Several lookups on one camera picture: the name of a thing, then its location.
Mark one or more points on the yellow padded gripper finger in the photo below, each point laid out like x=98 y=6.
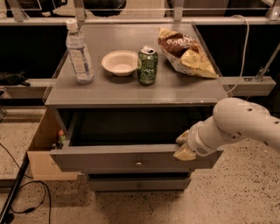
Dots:
x=182 y=138
x=184 y=153

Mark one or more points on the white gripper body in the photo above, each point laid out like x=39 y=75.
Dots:
x=196 y=142

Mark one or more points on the grey top drawer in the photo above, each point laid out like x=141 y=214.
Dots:
x=100 y=139

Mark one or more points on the grey drawer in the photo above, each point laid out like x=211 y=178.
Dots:
x=140 y=170
x=100 y=139
x=138 y=184

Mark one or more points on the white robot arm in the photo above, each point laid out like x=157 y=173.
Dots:
x=233 y=120

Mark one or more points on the grey bottom drawer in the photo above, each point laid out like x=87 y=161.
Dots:
x=138 y=184

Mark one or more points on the grey middle drawer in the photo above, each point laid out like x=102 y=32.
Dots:
x=140 y=170

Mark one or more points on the grey drawer cabinet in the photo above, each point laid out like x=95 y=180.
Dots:
x=188 y=98

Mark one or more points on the brown yellow chip bag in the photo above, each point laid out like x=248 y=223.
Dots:
x=185 y=54

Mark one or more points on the green soda can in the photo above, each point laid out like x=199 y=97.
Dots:
x=147 y=65

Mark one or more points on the white paper bowl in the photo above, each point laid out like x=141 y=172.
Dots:
x=120 y=63

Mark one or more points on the cardboard box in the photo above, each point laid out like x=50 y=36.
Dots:
x=43 y=167

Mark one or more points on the clear plastic water bottle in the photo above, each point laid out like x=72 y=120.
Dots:
x=78 y=53

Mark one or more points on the black object on ledge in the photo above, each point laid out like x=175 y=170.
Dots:
x=13 y=79

